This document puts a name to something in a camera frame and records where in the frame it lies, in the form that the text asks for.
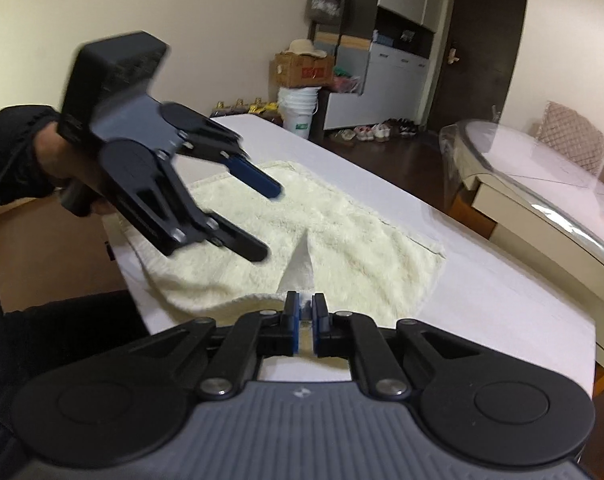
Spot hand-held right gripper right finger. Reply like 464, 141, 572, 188
312, 293, 476, 402

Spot glass-topped cream table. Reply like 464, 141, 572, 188
438, 119, 604, 363

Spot person's left hand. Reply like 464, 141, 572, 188
33, 121, 102, 183

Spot row of shoes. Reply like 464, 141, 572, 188
333, 117, 424, 144

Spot white and dark cabinet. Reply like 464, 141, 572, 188
313, 0, 449, 132

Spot brown cardboard box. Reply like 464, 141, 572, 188
269, 51, 336, 89

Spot person's black clothing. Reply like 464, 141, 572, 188
0, 259, 151, 463

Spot cream terry towel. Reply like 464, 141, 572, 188
118, 159, 449, 361

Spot person's left forearm black sleeve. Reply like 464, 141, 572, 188
0, 104, 65, 209

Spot flat brown cardboard sheet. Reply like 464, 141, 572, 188
0, 196, 119, 313

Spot chair with patterned back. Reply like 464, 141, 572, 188
533, 100, 604, 177

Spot yellow snack packets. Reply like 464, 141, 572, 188
210, 98, 284, 122

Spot dark brown door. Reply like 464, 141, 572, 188
426, 0, 529, 134

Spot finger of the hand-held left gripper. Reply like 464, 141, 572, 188
179, 121, 283, 198
118, 159, 270, 263

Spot straw hat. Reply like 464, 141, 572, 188
281, 39, 329, 59

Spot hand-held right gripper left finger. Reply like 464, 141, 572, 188
132, 291, 302, 402

